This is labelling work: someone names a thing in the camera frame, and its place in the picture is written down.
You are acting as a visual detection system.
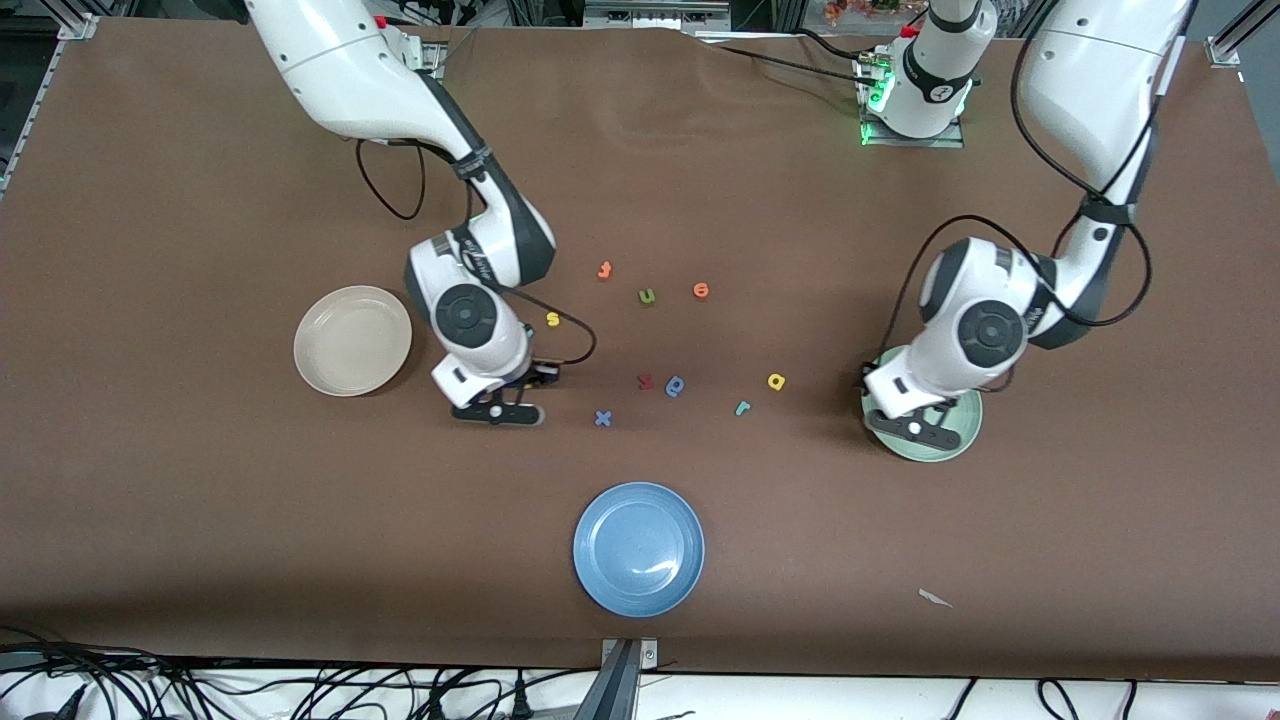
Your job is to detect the grey metal camera bracket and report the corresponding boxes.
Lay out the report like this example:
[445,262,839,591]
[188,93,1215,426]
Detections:
[575,638,659,720]

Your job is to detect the aluminium table edge rail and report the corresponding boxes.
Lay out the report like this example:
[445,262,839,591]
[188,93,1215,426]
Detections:
[0,40,61,201]

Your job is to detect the aluminium frame profile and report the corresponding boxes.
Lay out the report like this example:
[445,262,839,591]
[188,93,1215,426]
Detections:
[583,0,731,31]

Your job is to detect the blue plate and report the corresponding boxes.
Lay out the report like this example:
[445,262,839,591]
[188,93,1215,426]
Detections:
[573,482,706,618]

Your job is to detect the orange artificial flowers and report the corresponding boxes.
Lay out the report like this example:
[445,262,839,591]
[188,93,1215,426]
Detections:
[825,0,906,23]

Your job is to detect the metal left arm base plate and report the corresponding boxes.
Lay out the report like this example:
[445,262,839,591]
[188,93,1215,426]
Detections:
[860,55,966,149]

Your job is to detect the black base power cable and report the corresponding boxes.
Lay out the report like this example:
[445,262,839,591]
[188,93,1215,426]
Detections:
[700,28,881,91]

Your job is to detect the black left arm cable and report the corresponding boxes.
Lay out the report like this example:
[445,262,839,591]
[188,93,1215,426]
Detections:
[885,0,1196,371]

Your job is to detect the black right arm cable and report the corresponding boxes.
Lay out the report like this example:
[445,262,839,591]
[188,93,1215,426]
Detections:
[356,138,599,367]

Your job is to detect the brown table cloth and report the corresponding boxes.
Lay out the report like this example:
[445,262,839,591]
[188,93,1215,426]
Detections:
[0,20,1280,683]

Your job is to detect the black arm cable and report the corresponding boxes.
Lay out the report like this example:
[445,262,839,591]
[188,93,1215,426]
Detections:
[356,138,599,367]
[885,0,1196,371]

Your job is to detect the light green plate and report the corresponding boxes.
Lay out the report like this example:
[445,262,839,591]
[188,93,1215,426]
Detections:
[861,344,984,463]

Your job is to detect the beige brown plate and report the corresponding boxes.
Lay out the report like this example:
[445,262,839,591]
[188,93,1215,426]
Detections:
[294,286,413,398]

